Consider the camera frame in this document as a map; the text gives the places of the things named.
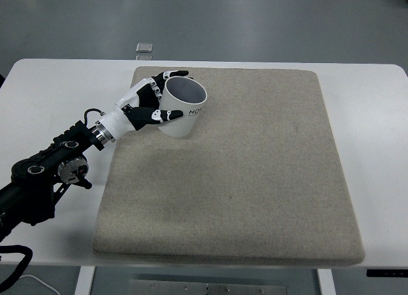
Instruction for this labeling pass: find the white cable on floor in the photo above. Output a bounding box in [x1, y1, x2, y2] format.
[18, 274, 60, 295]

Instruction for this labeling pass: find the white right table leg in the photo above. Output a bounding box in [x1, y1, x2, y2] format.
[317, 269, 337, 295]

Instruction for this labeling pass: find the beige fabric mat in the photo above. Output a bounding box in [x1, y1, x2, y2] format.
[93, 68, 365, 266]

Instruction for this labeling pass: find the black desk control panel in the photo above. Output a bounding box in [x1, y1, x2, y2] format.
[366, 269, 408, 278]

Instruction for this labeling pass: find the small clear floor plate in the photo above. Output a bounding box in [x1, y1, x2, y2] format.
[135, 42, 153, 53]

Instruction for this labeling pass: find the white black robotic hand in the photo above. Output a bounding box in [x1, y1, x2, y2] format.
[91, 70, 189, 144]

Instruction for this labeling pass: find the white ribbed cup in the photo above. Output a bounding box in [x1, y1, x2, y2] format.
[158, 76, 207, 138]

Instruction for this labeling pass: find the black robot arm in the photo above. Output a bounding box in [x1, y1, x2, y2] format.
[1, 108, 104, 240]

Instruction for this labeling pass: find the white table leg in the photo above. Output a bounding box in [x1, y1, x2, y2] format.
[74, 266, 96, 295]
[317, 269, 337, 295]

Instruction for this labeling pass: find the black braided cable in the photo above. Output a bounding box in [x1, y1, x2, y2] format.
[0, 243, 34, 289]

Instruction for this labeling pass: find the white left table leg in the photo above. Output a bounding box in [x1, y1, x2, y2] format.
[74, 266, 96, 295]

